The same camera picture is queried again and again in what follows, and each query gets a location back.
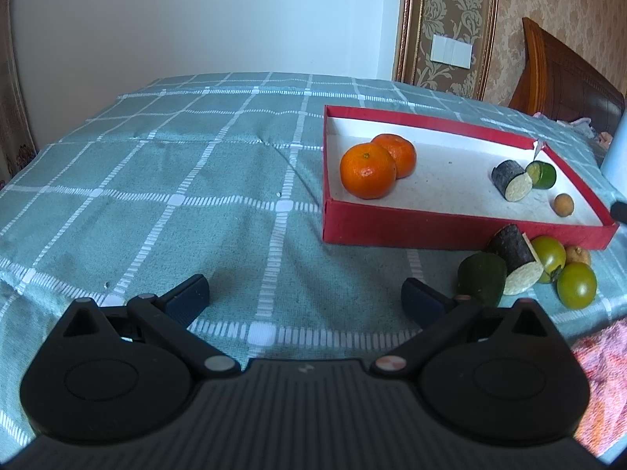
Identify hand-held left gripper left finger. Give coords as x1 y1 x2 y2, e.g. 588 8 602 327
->
51 274 242 380

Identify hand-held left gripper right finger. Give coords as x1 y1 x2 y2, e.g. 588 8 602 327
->
370 277 559 379

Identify green avocado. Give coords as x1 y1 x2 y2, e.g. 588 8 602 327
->
458 252 507 307

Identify green round fruit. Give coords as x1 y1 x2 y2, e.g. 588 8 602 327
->
556 262 598 310
530 235 567 284

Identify small green lime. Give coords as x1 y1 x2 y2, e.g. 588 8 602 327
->
526 161 558 190

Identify dark sugarcane piece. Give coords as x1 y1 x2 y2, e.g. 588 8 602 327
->
486 224 544 296
492 159 534 202

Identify red cardboard box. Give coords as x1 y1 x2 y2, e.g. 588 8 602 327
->
322 104 620 251

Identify orange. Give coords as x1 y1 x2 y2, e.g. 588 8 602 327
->
371 134 417 180
339 142 397 201

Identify crumpled pale clothes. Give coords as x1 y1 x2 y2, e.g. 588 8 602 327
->
534 112 613 150

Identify green checked bedsheet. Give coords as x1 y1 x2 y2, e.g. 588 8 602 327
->
0 72 627 451

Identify wooden headboard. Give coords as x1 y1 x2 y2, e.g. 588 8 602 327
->
509 17 625 130

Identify pink cloth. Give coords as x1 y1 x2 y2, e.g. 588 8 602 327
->
571 318 627 456

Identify patterned curtain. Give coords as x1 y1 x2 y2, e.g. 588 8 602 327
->
0 0 37 189

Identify white light switch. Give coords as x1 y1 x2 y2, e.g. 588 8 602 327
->
432 34 474 67

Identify gold framed wall panel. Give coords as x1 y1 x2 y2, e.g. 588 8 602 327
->
394 0 500 101

